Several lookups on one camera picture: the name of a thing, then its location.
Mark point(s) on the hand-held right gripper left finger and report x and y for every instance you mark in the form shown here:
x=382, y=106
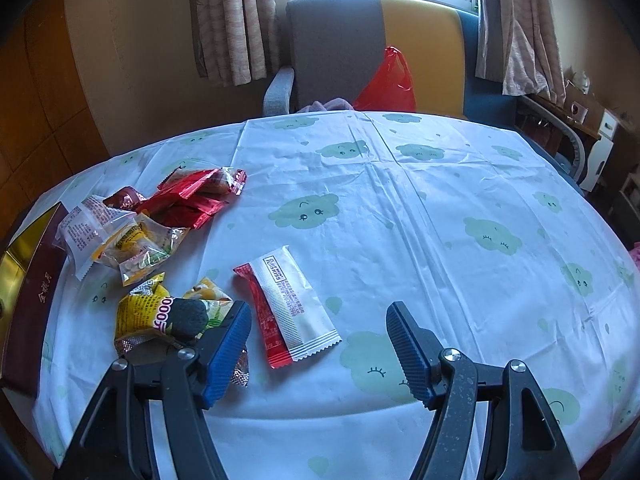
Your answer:
x=230, y=355

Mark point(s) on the gold tin box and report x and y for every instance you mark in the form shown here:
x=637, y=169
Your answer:
x=35, y=310

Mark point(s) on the dark red snack packet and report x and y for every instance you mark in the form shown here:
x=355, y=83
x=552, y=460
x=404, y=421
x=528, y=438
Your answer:
x=125, y=197

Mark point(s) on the red plastic bag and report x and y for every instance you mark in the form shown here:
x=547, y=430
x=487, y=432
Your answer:
x=390, y=85

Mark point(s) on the clear yellow pastry packet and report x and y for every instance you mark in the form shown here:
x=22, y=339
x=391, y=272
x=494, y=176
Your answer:
x=130, y=245

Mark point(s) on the beige patterned curtain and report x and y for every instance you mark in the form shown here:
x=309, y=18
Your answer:
x=530, y=35
x=230, y=20

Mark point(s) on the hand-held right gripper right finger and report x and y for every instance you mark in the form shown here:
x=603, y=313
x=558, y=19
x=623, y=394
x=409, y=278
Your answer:
x=407, y=355

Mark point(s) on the white clear snack packet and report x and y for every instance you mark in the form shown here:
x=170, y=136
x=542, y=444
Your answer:
x=85, y=225

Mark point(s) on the grey office chair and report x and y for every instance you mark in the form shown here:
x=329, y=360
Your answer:
x=565, y=140

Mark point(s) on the red and white snack packet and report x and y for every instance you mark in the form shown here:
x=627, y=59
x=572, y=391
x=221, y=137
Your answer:
x=295, y=305

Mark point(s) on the cloud-print white tablecloth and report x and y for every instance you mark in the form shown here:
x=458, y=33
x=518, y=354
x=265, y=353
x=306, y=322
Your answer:
x=400, y=220

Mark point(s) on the red foil snack packet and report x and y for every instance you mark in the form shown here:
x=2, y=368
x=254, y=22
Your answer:
x=187, y=180
x=180, y=210

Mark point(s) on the pink cloth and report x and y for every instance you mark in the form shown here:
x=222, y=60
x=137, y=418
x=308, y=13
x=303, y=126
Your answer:
x=325, y=105

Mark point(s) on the yellow green snack packet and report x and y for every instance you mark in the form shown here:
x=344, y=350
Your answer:
x=210, y=292

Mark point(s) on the grey yellow blue armchair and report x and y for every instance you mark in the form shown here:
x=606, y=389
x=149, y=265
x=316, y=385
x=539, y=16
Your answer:
x=335, y=50

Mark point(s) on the wooden cabinet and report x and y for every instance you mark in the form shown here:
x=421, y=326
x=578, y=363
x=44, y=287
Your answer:
x=620, y=170

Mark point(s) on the clear red-edged snack packet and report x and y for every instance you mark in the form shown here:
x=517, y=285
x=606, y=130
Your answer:
x=227, y=180

